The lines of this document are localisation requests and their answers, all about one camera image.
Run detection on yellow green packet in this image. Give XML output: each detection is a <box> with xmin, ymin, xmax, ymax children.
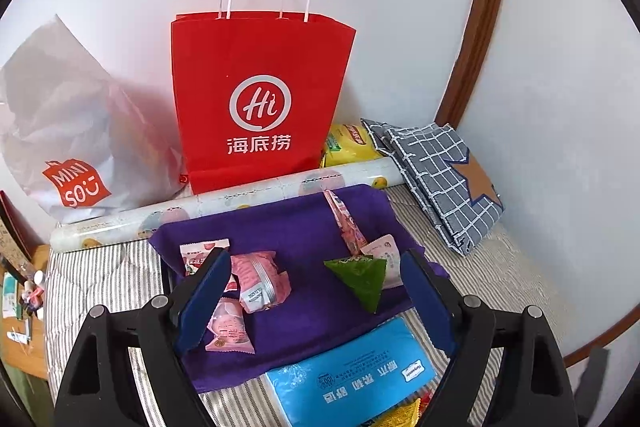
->
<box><xmin>320</xmin><ymin>123</ymin><xmax>383</xmax><ymax>168</ymax></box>

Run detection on small pink white figure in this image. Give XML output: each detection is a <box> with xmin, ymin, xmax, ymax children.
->
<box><xmin>20</xmin><ymin>271</ymin><xmax>47</xmax><ymax>320</ymax></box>

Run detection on blue checked cloth bag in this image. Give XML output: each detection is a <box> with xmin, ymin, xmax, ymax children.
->
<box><xmin>361</xmin><ymin>118</ymin><xmax>505</xmax><ymax>258</ymax></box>

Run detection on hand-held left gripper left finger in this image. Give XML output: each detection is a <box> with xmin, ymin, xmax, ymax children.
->
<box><xmin>52</xmin><ymin>247</ymin><xmax>233</xmax><ymax>427</ymax></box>

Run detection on dark red box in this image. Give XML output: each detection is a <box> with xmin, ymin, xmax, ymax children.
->
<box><xmin>0</xmin><ymin>190</ymin><xmax>46</xmax><ymax>258</ymax></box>

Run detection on pink packet with white label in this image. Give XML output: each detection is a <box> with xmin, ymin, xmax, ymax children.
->
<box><xmin>227</xmin><ymin>251</ymin><xmax>292</xmax><ymax>314</ymax></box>

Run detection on blue tissue pack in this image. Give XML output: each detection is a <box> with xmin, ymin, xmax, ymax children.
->
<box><xmin>265</xmin><ymin>317</ymin><xmax>437</xmax><ymax>427</ymax></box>

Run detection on long pink snack packet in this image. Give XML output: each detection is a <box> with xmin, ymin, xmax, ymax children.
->
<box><xmin>322</xmin><ymin>189</ymin><xmax>371</xmax><ymax>257</ymax></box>

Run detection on yellow snack packet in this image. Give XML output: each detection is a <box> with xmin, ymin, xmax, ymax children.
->
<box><xmin>367</xmin><ymin>398</ymin><xmax>422</xmax><ymax>427</ymax></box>

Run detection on patterned paper roll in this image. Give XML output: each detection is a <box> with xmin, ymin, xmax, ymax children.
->
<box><xmin>50</xmin><ymin>157</ymin><xmax>403</xmax><ymax>254</ymax></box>

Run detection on red paper bag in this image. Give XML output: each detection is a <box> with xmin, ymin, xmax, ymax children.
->
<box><xmin>170</xmin><ymin>0</ymin><xmax>357</xmax><ymax>196</ymax></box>

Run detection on round pink snack packet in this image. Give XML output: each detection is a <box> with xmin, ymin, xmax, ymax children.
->
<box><xmin>204</xmin><ymin>297</ymin><xmax>256</xmax><ymax>354</ymax></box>

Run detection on brown wooden frame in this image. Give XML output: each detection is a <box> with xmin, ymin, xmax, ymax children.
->
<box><xmin>436</xmin><ymin>0</ymin><xmax>640</xmax><ymax>370</ymax></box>

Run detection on strawberry print snack packet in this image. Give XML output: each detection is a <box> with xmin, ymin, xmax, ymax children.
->
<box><xmin>179</xmin><ymin>238</ymin><xmax>232</xmax><ymax>278</ymax></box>

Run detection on green cloth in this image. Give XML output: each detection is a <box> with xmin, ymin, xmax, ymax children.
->
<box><xmin>5</xmin><ymin>364</ymin><xmax>51</xmax><ymax>427</ymax></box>

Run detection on white plastic bag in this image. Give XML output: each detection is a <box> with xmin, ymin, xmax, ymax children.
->
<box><xmin>0</xmin><ymin>14</ymin><xmax>188</xmax><ymax>225</ymax></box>

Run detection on purple cloth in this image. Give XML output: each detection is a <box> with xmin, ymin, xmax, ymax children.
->
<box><xmin>148</xmin><ymin>184</ymin><xmax>449</xmax><ymax>393</ymax></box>

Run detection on green triangular snack packet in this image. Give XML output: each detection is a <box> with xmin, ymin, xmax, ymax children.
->
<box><xmin>323</xmin><ymin>255</ymin><xmax>388</xmax><ymax>314</ymax></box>

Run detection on white pink snack packet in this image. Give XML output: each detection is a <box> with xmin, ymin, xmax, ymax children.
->
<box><xmin>360</xmin><ymin>234</ymin><xmax>403</xmax><ymax>290</ymax></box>

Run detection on wooden side table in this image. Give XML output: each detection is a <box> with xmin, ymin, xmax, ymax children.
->
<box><xmin>0</xmin><ymin>244</ymin><xmax>51</xmax><ymax>380</ymax></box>

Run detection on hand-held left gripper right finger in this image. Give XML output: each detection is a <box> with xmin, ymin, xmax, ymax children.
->
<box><xmin>400</xmin><ymin>249</ymin><xmax>581</xmax><ymax>427</ymax></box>

